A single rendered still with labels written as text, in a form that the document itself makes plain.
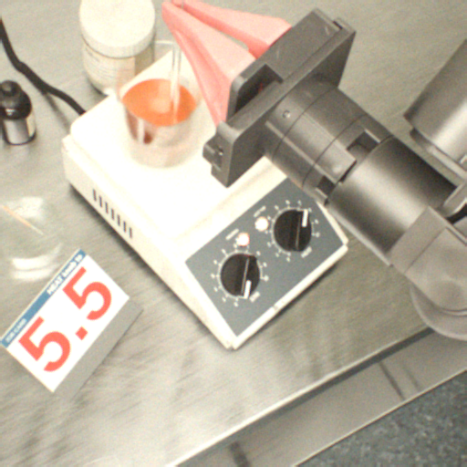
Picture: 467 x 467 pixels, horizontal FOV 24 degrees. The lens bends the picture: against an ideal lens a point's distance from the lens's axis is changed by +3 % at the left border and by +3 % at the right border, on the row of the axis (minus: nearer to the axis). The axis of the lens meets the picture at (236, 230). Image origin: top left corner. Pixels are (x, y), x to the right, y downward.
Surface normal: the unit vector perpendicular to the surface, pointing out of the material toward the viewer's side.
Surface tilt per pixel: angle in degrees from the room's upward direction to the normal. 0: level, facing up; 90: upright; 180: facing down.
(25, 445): 0
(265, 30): 22
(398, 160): 12
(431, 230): 39
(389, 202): 32
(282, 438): 0
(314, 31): 1
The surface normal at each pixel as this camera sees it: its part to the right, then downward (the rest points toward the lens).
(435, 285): -0.55, -0.17
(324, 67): 0.72, 0.66
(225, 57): -0.19, -0.61
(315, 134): -0.25, -0.06
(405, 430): 0.08, -0.40
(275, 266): 0.41, 0.00
